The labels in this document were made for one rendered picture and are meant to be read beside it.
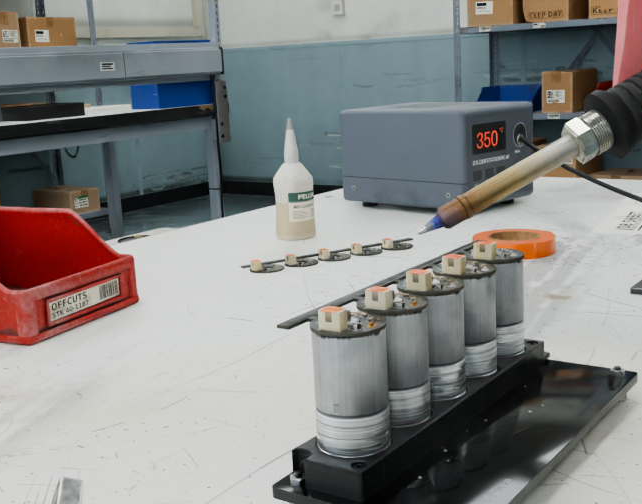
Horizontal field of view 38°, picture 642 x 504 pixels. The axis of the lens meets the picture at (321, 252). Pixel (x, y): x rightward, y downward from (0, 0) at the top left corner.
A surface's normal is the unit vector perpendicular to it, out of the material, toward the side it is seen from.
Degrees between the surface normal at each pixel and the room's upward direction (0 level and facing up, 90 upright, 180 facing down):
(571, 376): 0
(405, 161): 90
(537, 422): 0
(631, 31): 87
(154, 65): 90
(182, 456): 0
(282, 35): 90
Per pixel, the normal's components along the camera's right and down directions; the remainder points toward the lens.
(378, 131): -0.71, 0.18
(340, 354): -0.21, 0.21
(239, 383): -0.05, -0.98
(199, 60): 0.81, 0.07
